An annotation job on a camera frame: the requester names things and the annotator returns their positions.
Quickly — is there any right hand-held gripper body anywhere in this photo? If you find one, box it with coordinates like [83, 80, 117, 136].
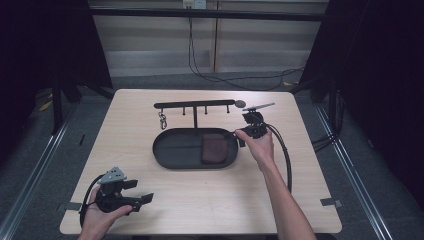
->
[241, 102, 276, 140]

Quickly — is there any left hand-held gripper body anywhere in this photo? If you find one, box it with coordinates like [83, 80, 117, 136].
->
[94, 166, 144, 214]

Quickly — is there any brown zipper pouch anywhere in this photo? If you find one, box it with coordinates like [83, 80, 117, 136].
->
[200, 132, 237, 165]

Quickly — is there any black key rack with tray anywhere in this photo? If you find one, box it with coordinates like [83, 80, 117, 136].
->
[152, 98, 247, 171]

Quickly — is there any silver carabiner keychain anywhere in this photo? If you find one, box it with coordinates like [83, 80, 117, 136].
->
[157, 111, 168, 131]

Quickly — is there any person's right hand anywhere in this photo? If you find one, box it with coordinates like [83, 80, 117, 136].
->
[234, 127, 276, 173]

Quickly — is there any person's left hand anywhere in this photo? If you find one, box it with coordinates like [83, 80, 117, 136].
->
[77, 185, 134, 240]

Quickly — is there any grey tape strip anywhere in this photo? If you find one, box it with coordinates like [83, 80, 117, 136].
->
[64, 201, 83, 212]
[319, 197, 344, 208]

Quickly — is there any black metal stand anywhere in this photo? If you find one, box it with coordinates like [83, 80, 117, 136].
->
[49, 78, 84, 136]

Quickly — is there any yellow floor marker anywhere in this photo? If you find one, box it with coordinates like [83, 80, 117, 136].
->
[38, 99, 54, 113]

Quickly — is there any dark curtain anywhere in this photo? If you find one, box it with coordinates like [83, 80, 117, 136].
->
[289, 0, 424, 209]
[0, 0, 114, 168]

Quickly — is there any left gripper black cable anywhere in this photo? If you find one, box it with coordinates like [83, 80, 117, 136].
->
[79, 173, 105, 228]

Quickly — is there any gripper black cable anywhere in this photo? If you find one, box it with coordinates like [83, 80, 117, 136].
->
[264, 122, 294, 194]
[79, 173, 105, 228]

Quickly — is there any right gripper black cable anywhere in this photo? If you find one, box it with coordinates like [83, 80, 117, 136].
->
[264, 122, 294, 194]

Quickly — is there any black floor cable bundle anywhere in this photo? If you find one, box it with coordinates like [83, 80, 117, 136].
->
[310, 91, 346, 153]

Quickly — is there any metal floor rail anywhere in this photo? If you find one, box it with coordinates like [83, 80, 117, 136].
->
[314, 105, 398, 240]
[0, 103, 80, 240]

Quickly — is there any black wall cable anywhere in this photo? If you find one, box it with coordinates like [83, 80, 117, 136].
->
[187, 16, 305, 92]

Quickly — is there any black horizontal frame bar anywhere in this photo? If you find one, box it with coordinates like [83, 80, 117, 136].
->
[89, 7, 325, 23]

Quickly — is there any white wall outlet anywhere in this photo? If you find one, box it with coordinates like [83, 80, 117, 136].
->
[181, 0, 208, 10]

